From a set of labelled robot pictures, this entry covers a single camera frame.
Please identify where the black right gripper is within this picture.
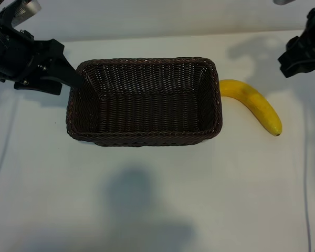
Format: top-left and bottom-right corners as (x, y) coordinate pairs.
(277, 5), (315, 79)

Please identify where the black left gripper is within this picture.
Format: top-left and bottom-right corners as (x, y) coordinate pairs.
(0, 20), (84, 96)

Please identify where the yellow banana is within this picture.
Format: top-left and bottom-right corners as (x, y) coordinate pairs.
(219, 79), (283, 137)

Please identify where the dark brown wicker basket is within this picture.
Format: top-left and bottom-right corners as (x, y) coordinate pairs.
(65, 56), (223, 148)

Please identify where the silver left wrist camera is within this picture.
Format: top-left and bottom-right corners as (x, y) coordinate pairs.
(12, 0), (41, 27)

